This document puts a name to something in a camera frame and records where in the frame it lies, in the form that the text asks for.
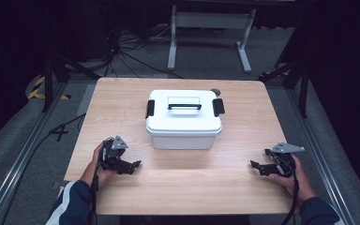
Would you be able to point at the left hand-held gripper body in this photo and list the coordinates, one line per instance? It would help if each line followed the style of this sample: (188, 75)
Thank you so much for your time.
(114, 151)

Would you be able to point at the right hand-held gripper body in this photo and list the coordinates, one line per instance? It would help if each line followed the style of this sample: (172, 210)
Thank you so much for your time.
(286, 159)

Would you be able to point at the white plastic storage box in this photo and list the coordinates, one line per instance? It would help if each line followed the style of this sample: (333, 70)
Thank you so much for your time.
(182, 141)

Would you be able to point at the person's left hand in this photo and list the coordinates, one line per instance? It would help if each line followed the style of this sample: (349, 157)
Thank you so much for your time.
(93, 170)

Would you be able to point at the person's right hand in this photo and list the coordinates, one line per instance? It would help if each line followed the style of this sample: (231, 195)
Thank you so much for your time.
(298, 184)

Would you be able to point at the black metal stand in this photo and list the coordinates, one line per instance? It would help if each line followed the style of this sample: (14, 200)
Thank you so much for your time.
(48, 81)
(303, 81)

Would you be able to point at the grey metal stand frame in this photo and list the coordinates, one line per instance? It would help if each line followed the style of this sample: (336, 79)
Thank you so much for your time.
(211, 20)

